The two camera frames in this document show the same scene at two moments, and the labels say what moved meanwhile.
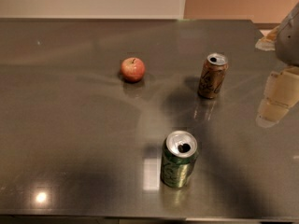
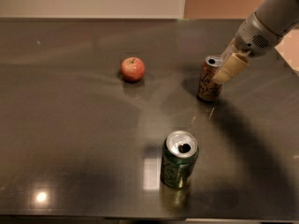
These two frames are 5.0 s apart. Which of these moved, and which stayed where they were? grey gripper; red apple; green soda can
Moved: grey gripper
Stayed: green soda can; red apple
